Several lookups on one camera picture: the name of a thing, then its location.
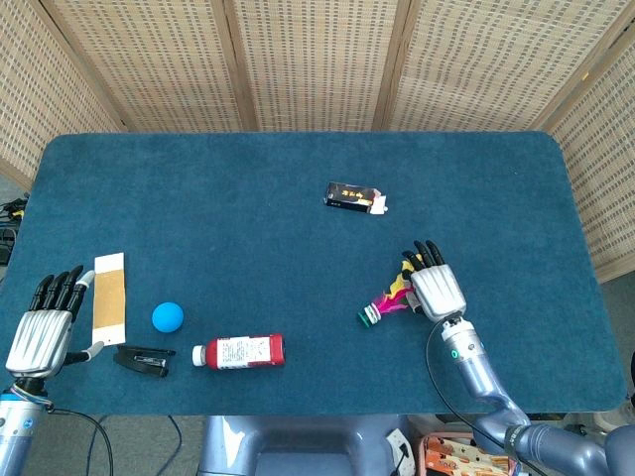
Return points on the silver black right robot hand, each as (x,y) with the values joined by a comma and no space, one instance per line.
(439,292)

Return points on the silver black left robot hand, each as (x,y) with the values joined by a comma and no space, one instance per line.
(37,342)

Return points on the colourful shuttlecock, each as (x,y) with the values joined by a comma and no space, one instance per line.
(369,315)

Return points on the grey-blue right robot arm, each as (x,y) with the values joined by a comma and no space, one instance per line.
(478,369)

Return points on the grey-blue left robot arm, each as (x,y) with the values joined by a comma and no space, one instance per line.
(17,431)

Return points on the black cardboard box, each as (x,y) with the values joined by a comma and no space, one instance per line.
(347,197)

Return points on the white and brown envelope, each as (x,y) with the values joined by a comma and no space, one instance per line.
(110,297)

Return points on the black stapler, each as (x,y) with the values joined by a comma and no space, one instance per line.
(141,364)

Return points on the blue ball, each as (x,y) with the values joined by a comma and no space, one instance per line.
(167,317)

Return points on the basket with orange items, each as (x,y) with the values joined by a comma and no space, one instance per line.
(456,458)

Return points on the blue felt table cloth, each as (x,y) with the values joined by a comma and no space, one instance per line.
(278,248)

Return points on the red juice bottle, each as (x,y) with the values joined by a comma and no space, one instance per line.
(248,351)

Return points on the grey-blue robot torso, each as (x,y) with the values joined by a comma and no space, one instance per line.
(297,446)

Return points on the woven bamboo folding screen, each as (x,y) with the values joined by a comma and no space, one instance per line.
(317,64)

